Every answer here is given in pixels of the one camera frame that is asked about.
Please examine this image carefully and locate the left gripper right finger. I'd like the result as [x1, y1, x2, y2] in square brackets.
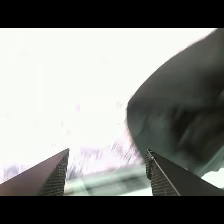
[145, 149, 224, 197]

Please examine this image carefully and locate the black T-shirt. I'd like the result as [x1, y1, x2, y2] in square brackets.
[125, 28, 224, 178]

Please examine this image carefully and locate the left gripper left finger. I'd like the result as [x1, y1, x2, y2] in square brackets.
[0, 148, 70, 197]

